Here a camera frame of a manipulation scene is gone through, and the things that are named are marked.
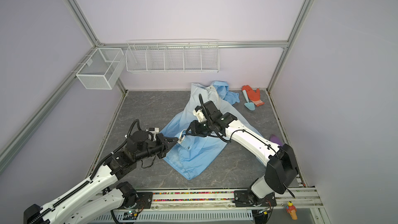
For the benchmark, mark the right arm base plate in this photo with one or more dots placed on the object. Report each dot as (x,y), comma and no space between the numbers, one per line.
(242,198)

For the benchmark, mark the white wire wall shelf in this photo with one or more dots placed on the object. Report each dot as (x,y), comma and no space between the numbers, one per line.
(172,55)

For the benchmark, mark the small toy figure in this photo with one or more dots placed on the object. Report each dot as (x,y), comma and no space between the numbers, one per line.
(291,210)

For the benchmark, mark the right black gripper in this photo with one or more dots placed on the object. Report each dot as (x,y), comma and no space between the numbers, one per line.
(196,131)

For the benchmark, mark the teal toy trowel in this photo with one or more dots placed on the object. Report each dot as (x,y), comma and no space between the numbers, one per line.
(248,104)

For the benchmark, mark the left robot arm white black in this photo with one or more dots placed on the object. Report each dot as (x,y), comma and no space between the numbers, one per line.
(102,191)

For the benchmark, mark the white ventilation grille strip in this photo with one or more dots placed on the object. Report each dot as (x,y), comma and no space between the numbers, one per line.
(177,217)

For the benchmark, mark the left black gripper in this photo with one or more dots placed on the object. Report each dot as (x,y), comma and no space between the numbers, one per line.
(162,139)

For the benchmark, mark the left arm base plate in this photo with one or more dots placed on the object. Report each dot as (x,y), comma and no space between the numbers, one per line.
(140,200)

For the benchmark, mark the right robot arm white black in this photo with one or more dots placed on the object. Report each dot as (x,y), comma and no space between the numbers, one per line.
(281,167)

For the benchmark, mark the white mesh box basket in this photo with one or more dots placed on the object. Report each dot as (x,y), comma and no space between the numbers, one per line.
(102,69)

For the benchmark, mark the purple pink toy shovel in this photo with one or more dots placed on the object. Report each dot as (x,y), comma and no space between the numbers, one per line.
(273,138)

